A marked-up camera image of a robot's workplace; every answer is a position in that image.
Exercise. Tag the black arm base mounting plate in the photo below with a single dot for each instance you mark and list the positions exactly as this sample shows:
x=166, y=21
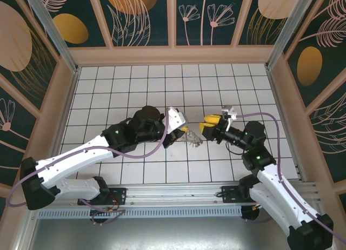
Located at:
x=120, y=193
x=228, y=193

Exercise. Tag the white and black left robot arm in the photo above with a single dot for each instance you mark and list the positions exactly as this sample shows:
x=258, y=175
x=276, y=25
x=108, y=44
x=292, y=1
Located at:
x=67, y=161

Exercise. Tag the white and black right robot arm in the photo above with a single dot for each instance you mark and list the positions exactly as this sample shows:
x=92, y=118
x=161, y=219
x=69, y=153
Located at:
x=273, y=185

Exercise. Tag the grey metal sheet panel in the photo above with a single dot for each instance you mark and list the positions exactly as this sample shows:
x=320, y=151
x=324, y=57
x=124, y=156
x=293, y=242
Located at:
x=162, y=233

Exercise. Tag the aluminium side rail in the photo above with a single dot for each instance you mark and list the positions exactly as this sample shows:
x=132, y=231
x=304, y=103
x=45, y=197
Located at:
x=285, y=120

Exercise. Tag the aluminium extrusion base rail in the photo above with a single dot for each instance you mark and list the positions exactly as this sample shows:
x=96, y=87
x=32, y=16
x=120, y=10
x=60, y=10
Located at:
x=175, y=194

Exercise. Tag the aluminium frame post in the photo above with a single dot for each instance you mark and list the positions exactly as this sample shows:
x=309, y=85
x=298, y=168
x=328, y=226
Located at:
x=54, y=36
x=289, y=26

